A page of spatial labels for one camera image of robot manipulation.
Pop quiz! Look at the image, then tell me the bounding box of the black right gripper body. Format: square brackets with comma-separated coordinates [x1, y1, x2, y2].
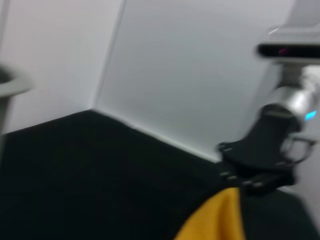
[216, 106, 302, 177]

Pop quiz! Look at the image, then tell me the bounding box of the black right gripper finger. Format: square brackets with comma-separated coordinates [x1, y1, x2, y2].
[243, 171, 296, 198]
[217, 163, 247, 188]

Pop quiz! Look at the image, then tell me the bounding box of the yellow and grey towel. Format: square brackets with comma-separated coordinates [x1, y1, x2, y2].
[174, 186, 248, 240]

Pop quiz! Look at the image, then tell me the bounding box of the grey perforated plastic storage box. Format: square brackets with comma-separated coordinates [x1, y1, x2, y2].
[0, 63, 35, 137]

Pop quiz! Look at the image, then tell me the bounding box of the right arm cable with plug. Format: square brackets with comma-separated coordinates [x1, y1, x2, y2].
[281, 134, 318, 165]

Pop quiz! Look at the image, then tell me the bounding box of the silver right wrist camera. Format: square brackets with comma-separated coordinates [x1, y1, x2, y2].
[256, 23, 320, 65]

